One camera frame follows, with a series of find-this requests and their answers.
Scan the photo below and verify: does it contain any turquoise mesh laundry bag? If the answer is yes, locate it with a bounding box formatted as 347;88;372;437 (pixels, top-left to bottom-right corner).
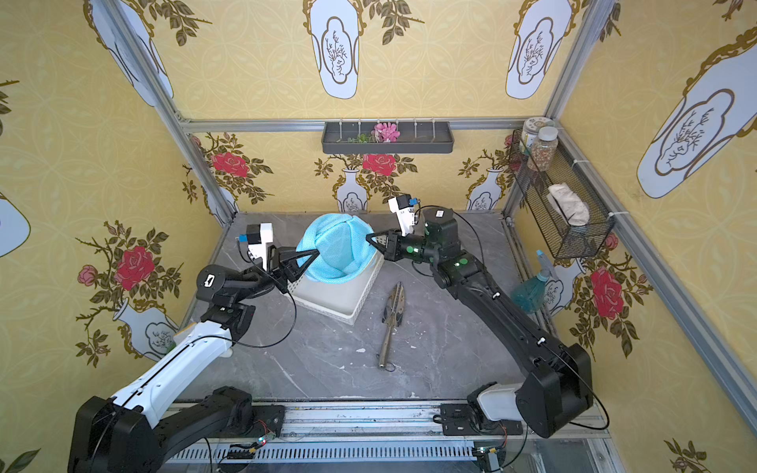
297;214;376;284

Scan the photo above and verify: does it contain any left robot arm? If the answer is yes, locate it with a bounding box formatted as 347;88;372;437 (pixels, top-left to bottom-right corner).
67;246;319;472

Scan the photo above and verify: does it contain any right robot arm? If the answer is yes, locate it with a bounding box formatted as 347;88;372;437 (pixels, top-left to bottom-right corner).
366;206;595;439

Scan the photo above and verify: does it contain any white perforated plastic basket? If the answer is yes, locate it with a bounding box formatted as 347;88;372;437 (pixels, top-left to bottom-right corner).
289;253;384;325

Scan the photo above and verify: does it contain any metal garden trowel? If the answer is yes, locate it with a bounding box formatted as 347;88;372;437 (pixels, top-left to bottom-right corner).
378;282;405;369

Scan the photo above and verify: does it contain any pink artificial flower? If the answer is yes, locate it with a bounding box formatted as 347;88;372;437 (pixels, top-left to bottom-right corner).
372;122;401;143

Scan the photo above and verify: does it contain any teal spray bottle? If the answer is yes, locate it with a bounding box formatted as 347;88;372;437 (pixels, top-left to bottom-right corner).
511;250;563;315

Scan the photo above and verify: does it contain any glass jar with grains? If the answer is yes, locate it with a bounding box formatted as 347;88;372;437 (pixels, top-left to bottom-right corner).
526;126;559;171

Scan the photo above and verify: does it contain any crumpled white cloth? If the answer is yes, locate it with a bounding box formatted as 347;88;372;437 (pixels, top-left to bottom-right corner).
547;183;591;227

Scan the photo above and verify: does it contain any glass jar white lid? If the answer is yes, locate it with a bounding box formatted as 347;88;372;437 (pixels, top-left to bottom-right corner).
520;116;555;153

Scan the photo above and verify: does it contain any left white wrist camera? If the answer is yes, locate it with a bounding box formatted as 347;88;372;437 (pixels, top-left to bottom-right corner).
238;223;273;269

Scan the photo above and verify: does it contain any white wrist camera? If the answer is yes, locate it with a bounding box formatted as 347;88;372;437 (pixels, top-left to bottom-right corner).
238;223;273;269
388;194;418;237

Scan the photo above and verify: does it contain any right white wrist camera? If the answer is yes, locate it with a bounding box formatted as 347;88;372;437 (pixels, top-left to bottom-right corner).
388;194;418;237

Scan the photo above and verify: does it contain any grey wall shelf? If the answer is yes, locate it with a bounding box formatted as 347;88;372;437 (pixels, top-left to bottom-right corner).
321;119;455;155

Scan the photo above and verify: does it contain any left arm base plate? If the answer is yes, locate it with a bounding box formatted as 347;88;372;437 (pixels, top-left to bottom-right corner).
239;404;286;439

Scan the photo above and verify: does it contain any black wire wall basket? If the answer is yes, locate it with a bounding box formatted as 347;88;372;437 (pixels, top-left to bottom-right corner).
502;129;615;260

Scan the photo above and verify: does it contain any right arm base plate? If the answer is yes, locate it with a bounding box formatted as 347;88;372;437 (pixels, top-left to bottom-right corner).
432;403;524;437

